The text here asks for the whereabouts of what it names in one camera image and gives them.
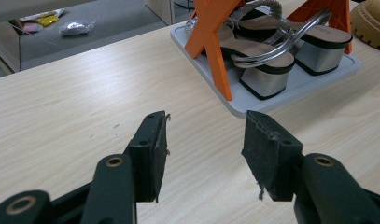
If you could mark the yellow packet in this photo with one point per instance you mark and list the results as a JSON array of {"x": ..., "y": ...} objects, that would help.
[{"x": 48, "y": 20}]

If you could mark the pink packet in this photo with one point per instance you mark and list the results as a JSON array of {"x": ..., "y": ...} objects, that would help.
[{"x": 32, "y": 28}]

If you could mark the white tray base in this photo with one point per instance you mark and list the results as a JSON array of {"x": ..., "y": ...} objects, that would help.
[{"x": 302, "y": 82}]

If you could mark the clear plastic bag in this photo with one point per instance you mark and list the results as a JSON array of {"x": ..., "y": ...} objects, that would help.
[{"x": 75, "y": 28}]

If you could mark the tan lace-up boot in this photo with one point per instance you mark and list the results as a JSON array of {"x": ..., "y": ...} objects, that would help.
[{"x": 371, "y": 21}]

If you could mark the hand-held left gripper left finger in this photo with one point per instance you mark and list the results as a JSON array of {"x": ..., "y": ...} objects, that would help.
[{"x": 150, "y": 155}]

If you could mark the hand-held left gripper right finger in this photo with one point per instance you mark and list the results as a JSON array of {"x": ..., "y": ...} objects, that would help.
[{"x": 271, "y": 155}]

